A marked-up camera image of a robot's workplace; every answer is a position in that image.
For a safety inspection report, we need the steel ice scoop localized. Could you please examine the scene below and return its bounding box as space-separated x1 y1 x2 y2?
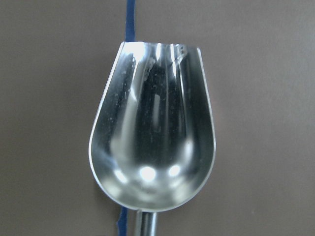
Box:
89 42 216 236

